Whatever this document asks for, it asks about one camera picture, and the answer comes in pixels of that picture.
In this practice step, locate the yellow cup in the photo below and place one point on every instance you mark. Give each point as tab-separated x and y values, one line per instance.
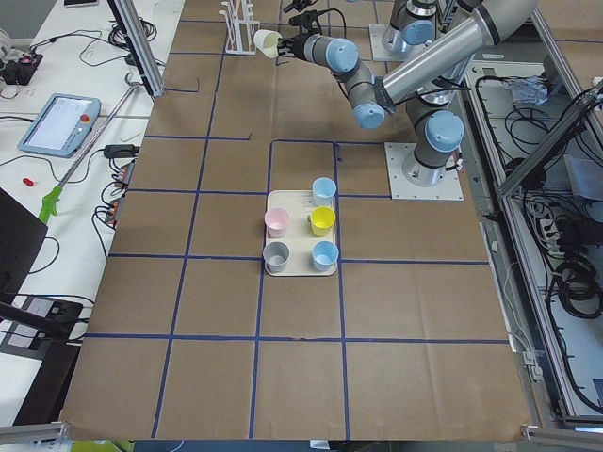
322	220

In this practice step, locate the light blue cup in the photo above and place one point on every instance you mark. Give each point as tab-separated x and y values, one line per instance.
324	255
323	191

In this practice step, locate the aluminium frame post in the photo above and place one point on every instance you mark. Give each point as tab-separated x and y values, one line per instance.
128	21

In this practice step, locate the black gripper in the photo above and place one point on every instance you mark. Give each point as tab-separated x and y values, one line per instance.
296	46
298	3

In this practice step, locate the white wire cup rack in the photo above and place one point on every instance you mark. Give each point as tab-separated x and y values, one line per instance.
240	25

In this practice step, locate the grey cup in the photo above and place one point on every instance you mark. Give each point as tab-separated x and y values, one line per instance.
276	255

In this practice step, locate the white ikea cup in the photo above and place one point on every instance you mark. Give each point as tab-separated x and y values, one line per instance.
267	42

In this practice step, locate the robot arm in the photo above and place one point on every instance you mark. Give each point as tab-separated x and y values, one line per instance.
427	79
411	23

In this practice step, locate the blue teach pendant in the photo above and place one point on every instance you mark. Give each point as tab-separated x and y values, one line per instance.
62	125

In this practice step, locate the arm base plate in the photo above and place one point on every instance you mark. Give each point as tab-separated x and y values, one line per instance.
383	41
410	181

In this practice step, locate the black power adapter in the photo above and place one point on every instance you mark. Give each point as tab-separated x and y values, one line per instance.
114	151

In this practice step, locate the black computer monitor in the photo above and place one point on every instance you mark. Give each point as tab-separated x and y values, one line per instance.
22	235

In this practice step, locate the pink cup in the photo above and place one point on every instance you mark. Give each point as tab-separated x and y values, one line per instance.
276	221

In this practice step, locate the cream plastic tray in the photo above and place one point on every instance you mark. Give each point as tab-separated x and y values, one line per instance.
299	236

